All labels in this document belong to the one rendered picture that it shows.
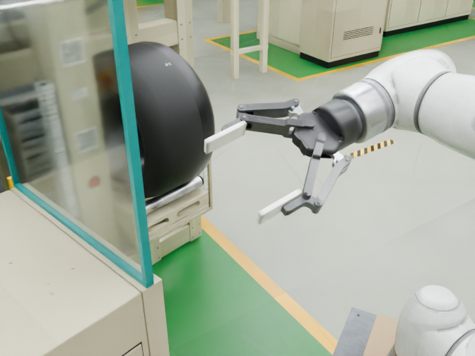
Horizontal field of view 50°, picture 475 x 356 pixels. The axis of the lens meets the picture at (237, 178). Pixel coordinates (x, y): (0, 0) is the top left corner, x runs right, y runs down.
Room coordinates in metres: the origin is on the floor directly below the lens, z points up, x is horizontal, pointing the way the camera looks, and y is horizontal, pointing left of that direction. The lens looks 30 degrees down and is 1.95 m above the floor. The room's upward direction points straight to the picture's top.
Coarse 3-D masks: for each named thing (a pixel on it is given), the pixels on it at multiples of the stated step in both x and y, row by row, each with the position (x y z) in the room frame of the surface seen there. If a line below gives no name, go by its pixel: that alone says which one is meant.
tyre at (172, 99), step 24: (144, 48) 1.74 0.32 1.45; (168, 48) 1.78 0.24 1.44; (144, 72) 1.60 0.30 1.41; (168, 72) 1.64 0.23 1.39; (192, 72) 1.70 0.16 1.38; (144, 96) 1.54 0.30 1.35; (168, 96) 1.56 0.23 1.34; (192, 96) 1.62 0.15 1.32; (144, 120) 1.51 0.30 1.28; (168, 120) 1.51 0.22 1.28; (192, 120) 1.58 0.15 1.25; (144, 144) 1.51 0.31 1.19; (168, 144) 1.49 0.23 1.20; (192, 144) 1.56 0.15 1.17; (144, 168) 1.52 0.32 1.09; (168, 168) 1.49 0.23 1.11; (192, 168) 1.58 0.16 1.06; (144, 192) 1.55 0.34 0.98
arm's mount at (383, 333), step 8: (376, 320) 1.15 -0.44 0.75; (384, 320) 1.15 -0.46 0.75; (392, 320) 1.15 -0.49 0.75; (376, 328) 1.11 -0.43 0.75; (384, 328) 1.11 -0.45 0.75; (392, 328) 1.11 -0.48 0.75; (376, 336) 1.08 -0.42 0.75; (384, 336) 1.08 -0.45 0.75; (392, 336) 1.08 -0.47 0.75; (368, 344) 1.05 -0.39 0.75; (376, 344) 1.05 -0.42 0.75; (384, 344) 1.05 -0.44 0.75; (392, 344) 1.05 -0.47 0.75; (368, 352) 1.02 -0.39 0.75; (376, 352) 1.02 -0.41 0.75; (384, 352) 1.02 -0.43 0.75
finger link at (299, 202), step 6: (300, 198) 0.59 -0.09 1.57; (312, 198) 0.59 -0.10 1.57; (288, 204) 0.58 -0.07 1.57; (294, 204) 0.58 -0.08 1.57; (300, 204) 0.58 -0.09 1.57; (306, 204) 0.59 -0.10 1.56; (312, 204) 0.58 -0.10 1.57; (282, 210) 0.58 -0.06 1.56; (288, 210) 0.57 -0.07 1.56; (294, 210) 0.58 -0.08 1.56; (312, 210) 0.58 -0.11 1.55; (318, 210) 0.58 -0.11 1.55
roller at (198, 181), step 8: (200, 176) 1.76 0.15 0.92; (184, 184) 1.69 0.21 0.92; (192, 184) 1.71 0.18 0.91; (200, 184) 1.73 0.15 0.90; (168, 192) 1.64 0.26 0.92; (176, 192) 1.65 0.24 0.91; (184, 192) 1.67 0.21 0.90; (152, 200) 1.58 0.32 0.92; (160, 200) 1.59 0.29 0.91; (168, 200) 1.61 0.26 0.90; (152, 208) 1.56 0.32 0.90
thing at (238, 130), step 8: (232, 128) 0.68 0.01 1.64; (240, 128) 0.68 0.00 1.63; (216, 136) 0.66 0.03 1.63; (224, 136) 0.67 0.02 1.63; (232, 136) 0.68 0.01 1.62; (240, 136) 0.69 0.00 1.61; (208, 144) 0.65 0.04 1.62; (216, 144) 0.67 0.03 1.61; (224, 144) 0.68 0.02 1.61; (208, 152) 0.66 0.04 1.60
